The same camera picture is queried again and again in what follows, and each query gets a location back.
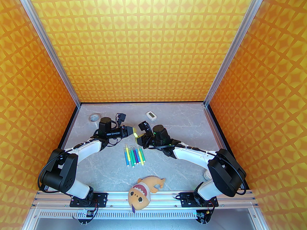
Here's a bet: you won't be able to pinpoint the black table edge strip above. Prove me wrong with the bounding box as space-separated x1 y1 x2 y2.
80 101 205 104
60 106 81 150
207 105 228 150

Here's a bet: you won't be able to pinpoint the orange shark plush toy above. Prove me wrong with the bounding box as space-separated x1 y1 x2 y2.
128 175 166 212

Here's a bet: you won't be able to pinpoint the grey metal panel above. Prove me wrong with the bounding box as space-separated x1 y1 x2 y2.
34 218 257 230

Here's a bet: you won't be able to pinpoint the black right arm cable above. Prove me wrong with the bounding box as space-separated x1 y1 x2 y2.
143 143 183 153

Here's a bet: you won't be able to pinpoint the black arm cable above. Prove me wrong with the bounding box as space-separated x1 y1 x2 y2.
106 113 123 146
143 143 183 153

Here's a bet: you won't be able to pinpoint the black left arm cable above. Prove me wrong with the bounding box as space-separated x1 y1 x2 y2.
106 113 123 146

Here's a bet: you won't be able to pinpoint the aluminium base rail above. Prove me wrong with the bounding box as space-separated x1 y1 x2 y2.
32 190 258 209

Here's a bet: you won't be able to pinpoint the red black power wires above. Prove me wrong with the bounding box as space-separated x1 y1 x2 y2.
206 197 220 215
92 195 99 216

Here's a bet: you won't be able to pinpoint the white slotted cable duct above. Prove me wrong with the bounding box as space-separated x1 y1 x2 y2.
36 209 254 219

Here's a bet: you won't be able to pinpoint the aluminium frame post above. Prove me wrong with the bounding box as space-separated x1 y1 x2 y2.
12 0 81 108
203 0 271 108

